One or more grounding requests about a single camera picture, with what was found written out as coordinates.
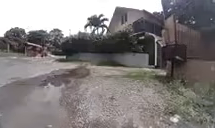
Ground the dark green hedge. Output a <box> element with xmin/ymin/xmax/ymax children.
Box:
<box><xmin>60</xmin><ymin>30</ymin><xmax>144</xmax><ymax>55</ymax></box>

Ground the grey gravel roadside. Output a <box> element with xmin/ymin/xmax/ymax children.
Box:
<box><xmin>60</xmin><ymin>63</ymin><xmax>183</xmax><ymax>128</ymax></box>

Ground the palm tree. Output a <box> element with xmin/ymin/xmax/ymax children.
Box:
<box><xmin>83</xmin><ymin>13</ymin><xmax>110</xmax><ymax>36</ymax></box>

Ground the white drain pipe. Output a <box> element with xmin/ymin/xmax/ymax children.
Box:
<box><xmin>144</xmin><ymin>31</ymin><xmax>161</xmax><ymax>67</ymax></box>

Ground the beige gabled house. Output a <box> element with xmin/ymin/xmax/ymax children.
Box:
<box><xmin>108</xmin><ymin>6</ymin><xmax>166</xmax><ymax>68</ymax></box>

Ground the small roofed shelter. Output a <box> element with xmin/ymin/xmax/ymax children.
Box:
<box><xmin>24</xmin><ymin>41</ymin><xmax>49</xmax><ymax>58</ymax></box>

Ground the row of trees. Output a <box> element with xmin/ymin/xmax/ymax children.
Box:
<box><xmin>0</xmin><ymin>26</ymin><xmax>65</xmax><ymax>54</ymax></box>

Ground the grass verge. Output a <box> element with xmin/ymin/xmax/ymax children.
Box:
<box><xmin>126</xmin><ymin>69</ymin><xmax>215</xmax><ymax>128</ymax></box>

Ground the wooden plank fence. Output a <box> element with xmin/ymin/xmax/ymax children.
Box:
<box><xmin>161</xmin><ymin>14</ymin><xmax>215</xmax><ymax>83</ymax></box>

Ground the grey asphalt road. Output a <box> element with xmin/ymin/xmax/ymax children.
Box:
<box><xmin>0</xmin><ymin>55</ymin><xmax>91</xmax><ymax>128</ymax></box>

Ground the large dark tree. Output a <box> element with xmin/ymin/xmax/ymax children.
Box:
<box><xmin>160</xmin><ymin>0</ymin><xmax>215</xmax><ymax>32</ymax></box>

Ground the low grey concrete wall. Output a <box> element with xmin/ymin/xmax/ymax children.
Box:
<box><xmin>66</xmin><ymin>51</ymin><xmax>150</xmax><ymax>68</ymax></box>

